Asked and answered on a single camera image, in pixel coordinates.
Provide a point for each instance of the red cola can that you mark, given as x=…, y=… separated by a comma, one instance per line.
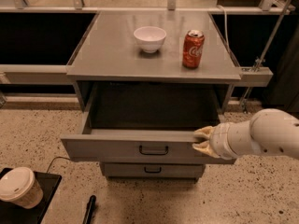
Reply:
x=192, y=48

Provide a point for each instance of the black side table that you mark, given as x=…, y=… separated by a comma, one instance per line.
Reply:
x=11, y=213

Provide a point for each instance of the grey drawer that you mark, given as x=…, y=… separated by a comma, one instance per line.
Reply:
x=151, y=170
x=139, y=122

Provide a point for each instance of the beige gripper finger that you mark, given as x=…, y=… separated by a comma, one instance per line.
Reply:
x=205, y=148
x=204, y=132

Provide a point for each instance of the white ceramic bowl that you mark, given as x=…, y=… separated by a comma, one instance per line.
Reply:
x=149, y=38

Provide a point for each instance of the grey metal drawer cabinet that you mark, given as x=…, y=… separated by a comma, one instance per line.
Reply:
x=145, y=81

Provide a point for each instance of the white lidded paper cup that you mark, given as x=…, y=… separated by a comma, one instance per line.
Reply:
x=19, y=186

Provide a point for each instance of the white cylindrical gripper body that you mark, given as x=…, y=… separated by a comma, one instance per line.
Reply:
x=220, y=140

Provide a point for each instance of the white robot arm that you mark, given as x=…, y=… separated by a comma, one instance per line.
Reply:
x=270, y=132

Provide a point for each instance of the grey top drawer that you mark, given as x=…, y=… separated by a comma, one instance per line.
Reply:
x=139, y=122

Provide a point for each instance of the grey bottom drawer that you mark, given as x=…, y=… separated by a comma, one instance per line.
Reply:
x=151, y=170

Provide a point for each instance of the black marker pen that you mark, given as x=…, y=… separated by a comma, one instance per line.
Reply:
x=89, y=210

